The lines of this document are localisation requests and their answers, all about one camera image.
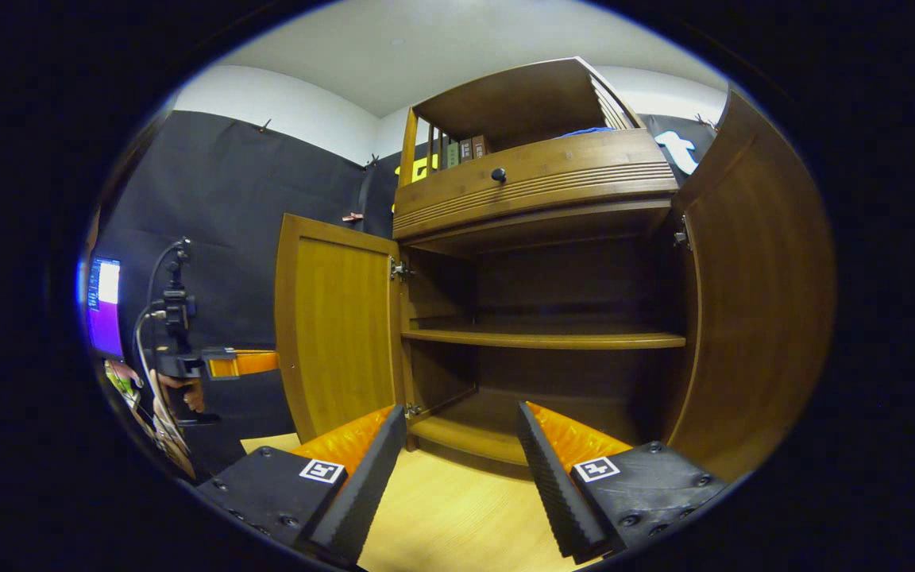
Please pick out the lit computer monitor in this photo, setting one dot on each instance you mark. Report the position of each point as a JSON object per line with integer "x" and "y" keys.
{"x": 106, "y": 318}

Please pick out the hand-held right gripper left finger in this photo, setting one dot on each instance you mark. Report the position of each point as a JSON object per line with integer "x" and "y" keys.
{"x": 366, "y": 492}

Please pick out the brown book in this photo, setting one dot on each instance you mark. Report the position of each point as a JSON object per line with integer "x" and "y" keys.
{"x": 480, "y": 147}

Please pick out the metal door hinge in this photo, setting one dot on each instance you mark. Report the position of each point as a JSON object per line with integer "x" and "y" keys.
{"x": 414, "y": 411}
{"x": 681, "y": 234}
{"x": 400, "y": 270}

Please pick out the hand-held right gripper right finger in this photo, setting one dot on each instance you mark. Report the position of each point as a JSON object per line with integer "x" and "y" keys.
{"x": 549, "y": 485}

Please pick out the black round drawer knob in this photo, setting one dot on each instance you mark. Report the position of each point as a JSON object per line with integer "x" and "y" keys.
{"x": 499, "y": 175}

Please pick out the wooden cabinet door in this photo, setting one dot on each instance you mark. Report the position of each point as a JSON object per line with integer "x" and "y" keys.
{"x": 759, "y": 302}
{"x": 338, "y": 334}

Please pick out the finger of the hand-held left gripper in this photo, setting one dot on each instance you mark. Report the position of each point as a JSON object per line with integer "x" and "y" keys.
{"x": 247, "y": 364}

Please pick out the dark book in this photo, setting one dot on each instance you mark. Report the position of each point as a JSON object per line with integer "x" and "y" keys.
{"x": 465, "y": 151}

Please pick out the colourful printed object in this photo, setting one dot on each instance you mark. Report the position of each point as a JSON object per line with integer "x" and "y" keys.
{"x": 122, "y": 380}

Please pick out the blue cloth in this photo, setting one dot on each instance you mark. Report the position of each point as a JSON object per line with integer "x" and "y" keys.
{"x": 584, "y": 133}

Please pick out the wooden ribbed cabinet drawer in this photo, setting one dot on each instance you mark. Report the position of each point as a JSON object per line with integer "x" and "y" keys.
{"x": 569, "y": 171}

